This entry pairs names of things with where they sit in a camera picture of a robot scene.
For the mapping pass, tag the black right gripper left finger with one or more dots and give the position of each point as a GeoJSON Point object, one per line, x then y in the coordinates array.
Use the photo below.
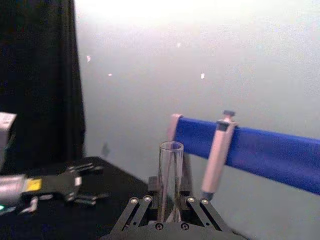
{"type": "Point", "coordinates": [135, 212]}

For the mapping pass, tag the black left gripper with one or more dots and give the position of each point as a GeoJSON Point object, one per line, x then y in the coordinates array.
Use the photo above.
{"type": "Point", "coordinates": [53, 185]}

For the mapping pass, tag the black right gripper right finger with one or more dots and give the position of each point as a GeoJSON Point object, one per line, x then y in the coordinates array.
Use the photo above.
{"type": "Point", "coordinates": [205, 213]}

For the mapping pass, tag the clear plastic tube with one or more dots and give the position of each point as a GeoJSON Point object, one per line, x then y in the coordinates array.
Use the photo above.
{"type": "Point", "coordinates": [171, 170]}

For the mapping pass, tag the black cloth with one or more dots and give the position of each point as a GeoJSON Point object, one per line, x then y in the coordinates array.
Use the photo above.
{"type": "Point", "coordinates": [37, 75]}

